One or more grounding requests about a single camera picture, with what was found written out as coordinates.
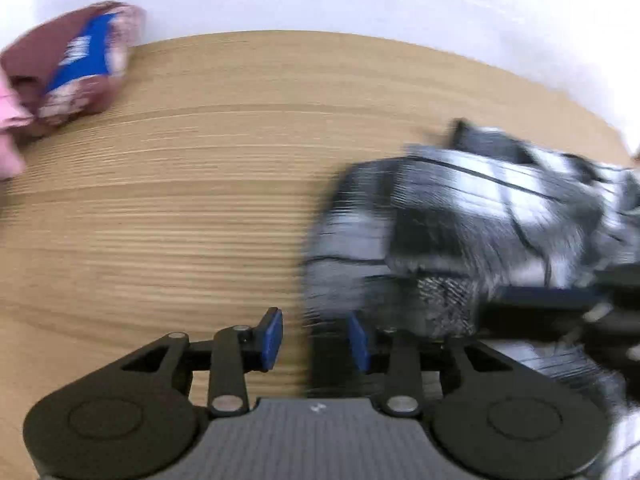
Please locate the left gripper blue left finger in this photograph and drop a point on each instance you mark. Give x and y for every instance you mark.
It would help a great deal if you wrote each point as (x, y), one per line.
(236, 351)

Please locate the black white plaid shirt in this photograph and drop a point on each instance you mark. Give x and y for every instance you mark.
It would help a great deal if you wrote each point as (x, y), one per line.
(417, 242)

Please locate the maroon blue printed garment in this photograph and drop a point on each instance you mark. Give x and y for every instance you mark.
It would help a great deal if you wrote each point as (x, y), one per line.
(72, 66)

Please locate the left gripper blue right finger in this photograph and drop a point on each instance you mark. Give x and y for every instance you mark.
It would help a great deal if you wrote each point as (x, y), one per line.
(393, 354)

